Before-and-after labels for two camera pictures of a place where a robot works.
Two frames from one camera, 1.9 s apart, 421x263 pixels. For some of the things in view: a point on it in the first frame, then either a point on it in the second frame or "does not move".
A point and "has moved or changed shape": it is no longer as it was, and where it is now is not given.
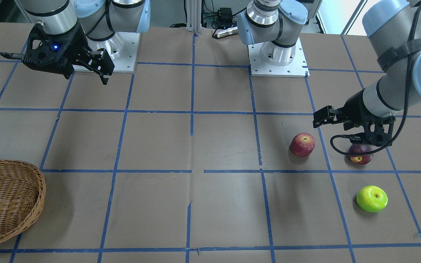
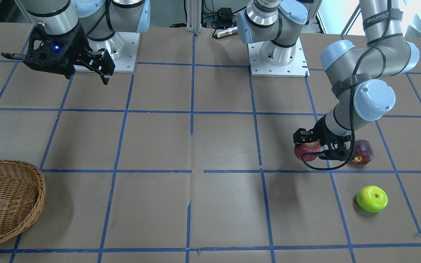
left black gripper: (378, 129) -> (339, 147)
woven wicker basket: (10, 196) does not move
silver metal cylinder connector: (231, 31) does not move
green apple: (372, 198) does not move
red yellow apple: (302, 144) has moved or changed shape
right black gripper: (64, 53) does not move
